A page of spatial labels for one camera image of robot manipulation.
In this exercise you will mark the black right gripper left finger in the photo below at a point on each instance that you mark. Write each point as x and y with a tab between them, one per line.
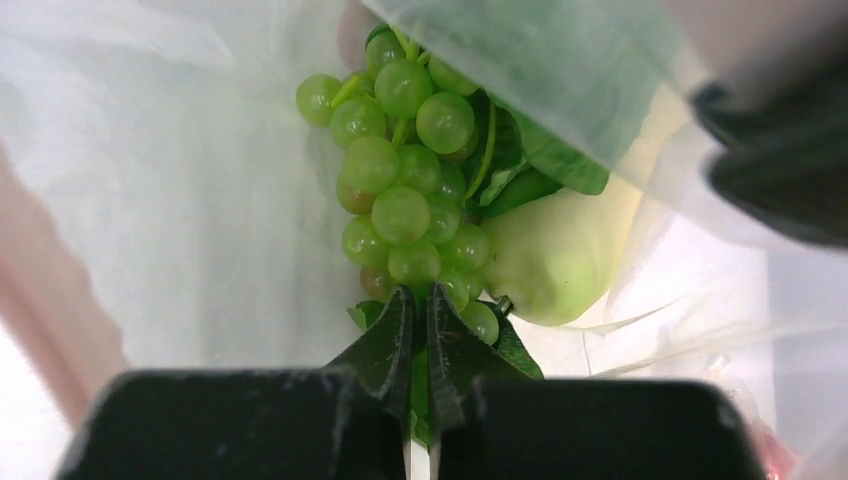
346	420

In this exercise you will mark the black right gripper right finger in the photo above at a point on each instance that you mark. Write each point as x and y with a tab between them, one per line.
490	421

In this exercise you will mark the clear zip top bag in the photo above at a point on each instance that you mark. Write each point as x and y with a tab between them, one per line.
163	205

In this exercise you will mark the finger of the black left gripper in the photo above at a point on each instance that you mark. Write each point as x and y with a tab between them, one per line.
783	131

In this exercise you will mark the green fake grapes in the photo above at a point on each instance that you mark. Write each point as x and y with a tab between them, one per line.
431	162

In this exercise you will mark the white fake radish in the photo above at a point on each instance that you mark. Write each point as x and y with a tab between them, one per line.
564	260

